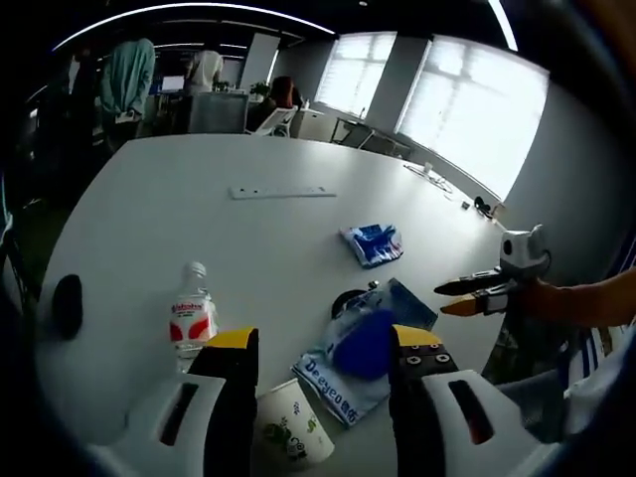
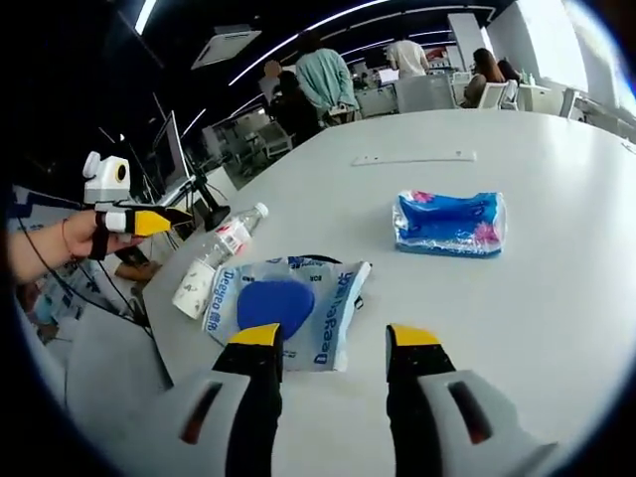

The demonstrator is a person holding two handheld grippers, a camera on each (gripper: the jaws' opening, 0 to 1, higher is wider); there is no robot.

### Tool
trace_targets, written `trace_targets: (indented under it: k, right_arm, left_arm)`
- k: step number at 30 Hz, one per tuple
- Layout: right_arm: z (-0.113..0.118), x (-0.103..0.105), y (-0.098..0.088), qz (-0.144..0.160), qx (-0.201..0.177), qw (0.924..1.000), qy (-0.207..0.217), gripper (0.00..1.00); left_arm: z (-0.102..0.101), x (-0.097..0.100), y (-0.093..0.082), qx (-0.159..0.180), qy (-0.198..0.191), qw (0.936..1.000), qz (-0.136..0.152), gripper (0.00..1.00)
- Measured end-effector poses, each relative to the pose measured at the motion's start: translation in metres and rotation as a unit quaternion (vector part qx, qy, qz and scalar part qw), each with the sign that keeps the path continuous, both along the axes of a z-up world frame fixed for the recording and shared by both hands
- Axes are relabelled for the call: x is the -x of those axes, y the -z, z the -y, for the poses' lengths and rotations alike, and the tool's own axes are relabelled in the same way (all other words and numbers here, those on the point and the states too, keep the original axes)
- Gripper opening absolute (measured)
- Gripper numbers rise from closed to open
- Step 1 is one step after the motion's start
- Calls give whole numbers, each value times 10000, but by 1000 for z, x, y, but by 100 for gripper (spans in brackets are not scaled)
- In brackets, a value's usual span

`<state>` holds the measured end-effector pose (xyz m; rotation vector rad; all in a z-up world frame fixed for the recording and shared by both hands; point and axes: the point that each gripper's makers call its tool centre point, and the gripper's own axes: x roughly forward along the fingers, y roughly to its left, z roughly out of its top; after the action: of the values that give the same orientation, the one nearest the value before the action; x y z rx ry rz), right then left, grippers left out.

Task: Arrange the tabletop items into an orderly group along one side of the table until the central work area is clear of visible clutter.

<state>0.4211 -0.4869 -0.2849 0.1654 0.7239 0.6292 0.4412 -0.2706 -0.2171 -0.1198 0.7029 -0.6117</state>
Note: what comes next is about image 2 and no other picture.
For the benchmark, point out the person's left hand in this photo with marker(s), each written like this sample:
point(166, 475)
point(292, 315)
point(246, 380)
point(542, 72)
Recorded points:
point(87, 238)

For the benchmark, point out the white mesh chair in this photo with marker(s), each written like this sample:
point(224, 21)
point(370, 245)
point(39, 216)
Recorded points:
point(114, 358)

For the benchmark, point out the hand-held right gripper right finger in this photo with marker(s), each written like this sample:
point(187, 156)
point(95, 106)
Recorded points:
point(417, 377)

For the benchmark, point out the black computer mouse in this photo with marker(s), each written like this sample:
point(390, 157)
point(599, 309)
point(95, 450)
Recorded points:
point(219, 219)

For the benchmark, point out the curved ceiling light strip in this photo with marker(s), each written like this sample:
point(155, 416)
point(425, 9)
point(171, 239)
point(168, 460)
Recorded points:
point(318, 37)

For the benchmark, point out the printed paper cup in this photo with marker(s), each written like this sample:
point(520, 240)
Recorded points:
point(195, 290)

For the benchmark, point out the white office chair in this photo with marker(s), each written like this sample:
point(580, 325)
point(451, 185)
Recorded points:
point(427, 94)
point(275, 139)
point(497, 97)

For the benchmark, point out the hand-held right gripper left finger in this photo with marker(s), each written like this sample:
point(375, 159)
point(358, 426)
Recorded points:
point(253, 377)

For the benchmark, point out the ceiling air conditioner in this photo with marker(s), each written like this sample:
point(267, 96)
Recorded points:
point(226, 49)

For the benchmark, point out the blue tissue pack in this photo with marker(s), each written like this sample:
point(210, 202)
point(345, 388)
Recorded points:
point(447, 223)

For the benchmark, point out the clear packet with blue pad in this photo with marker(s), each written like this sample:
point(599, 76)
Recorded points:
point(328, 308)

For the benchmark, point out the open laptop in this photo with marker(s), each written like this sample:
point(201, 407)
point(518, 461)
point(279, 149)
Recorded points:
point(171, 149)

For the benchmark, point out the black tripod stand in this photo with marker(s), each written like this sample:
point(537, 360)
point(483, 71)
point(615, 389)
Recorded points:
point(204, 191)

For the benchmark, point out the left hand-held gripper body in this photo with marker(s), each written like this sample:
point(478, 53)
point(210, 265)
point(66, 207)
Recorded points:
point(107, 181)

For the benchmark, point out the white power strip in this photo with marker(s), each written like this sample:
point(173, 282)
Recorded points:
point(412, 158)

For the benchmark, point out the clear plastic water bottle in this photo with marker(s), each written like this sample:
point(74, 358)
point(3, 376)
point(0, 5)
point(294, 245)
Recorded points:
point(233, 236)

